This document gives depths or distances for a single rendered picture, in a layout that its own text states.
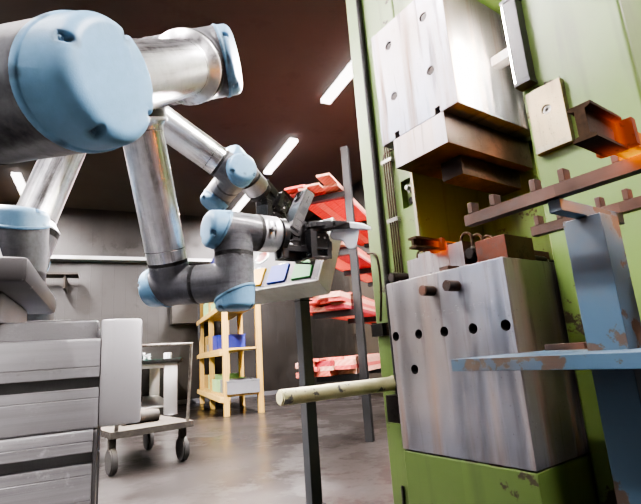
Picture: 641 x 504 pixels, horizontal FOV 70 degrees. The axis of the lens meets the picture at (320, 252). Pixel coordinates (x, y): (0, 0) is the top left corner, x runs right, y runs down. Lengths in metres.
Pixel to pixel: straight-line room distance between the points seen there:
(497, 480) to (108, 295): 8.70
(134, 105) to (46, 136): 0.08
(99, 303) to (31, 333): 8.95
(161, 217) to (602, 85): 1.02
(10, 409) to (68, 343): 0.06
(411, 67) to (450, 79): 0.17
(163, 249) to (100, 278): 8.60
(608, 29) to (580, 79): 0.12
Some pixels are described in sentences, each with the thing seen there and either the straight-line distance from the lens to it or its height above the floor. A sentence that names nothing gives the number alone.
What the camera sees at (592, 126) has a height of 0.96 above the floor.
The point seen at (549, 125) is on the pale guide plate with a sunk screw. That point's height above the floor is 1.25.
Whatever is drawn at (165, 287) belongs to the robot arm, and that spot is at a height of 0.87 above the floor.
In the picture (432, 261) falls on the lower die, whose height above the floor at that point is 0.96.
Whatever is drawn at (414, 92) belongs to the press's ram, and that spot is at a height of 1.47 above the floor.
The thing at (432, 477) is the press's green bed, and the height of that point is 0.41.
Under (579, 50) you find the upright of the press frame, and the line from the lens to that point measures 1.36.
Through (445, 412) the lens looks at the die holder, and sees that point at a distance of 1.22.
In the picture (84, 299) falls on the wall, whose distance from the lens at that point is 9.42.
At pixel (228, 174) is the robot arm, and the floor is 1.17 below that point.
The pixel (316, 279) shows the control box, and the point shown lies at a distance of 1.45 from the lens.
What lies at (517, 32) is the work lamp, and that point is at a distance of 1.44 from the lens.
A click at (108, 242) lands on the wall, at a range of 9.63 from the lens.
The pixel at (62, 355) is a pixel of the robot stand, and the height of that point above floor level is 0.74.
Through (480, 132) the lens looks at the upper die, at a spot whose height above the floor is 1.34.
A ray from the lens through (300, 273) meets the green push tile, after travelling 1.49.
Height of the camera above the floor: 0.73
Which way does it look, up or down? 13 degrees up
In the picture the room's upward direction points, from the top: 4 degrees counter-clockwise
